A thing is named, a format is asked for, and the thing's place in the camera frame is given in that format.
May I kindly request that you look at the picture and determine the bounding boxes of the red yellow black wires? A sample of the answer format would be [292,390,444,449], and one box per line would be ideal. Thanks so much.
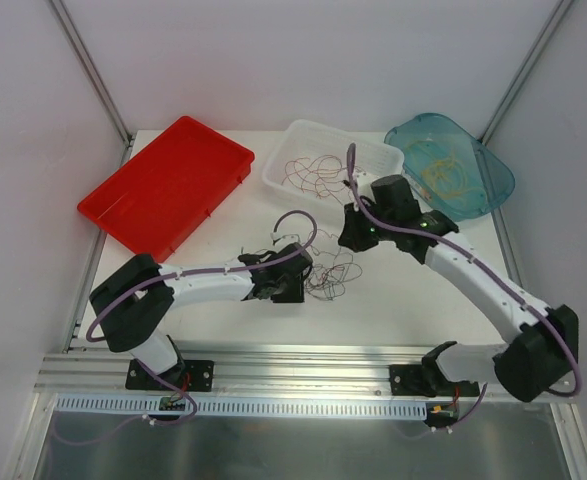
[242,230,363,303]

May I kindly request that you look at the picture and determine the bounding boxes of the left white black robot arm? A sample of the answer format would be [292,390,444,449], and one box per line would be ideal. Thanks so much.
[89,243,313,389]

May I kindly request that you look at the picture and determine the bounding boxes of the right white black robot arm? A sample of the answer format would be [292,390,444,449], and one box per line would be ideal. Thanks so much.
[338,174,583,402]

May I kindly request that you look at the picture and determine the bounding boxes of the white perforated plastic basket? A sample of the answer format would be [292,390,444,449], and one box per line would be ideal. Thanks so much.
[261,119,404,228]

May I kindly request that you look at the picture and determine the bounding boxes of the teal translucent plastic bin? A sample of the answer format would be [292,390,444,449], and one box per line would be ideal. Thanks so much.
[384,113,515,221]

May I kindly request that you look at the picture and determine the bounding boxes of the red plastic tray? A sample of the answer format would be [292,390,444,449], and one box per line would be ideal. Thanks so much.
[77,116,255,263]

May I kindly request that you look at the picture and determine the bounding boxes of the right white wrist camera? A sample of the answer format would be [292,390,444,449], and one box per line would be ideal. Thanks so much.
[342,171,377,194]

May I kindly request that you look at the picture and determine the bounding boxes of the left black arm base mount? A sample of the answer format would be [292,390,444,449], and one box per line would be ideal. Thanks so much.
[124,360,215,392]

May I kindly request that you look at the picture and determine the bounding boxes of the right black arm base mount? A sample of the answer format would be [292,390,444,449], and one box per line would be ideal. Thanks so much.
[388,364,480,398]

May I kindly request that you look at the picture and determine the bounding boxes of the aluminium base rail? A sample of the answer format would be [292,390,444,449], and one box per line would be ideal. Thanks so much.
[34,341,428,400]

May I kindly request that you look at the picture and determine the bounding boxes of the white slotted cable duct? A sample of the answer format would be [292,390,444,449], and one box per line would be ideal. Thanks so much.
[55,394,427,421]

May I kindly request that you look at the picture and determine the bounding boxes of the right aluminium frame post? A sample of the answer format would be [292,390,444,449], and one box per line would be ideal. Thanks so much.
[478,0,577,145]

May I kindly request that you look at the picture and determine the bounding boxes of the aluminium frame post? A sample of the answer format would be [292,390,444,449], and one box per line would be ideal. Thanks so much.
[478,0,577,145]
[45,0,134,147]

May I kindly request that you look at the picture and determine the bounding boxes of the left aluminium frame post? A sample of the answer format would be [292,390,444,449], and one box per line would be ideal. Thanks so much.
[45,0,134,147]

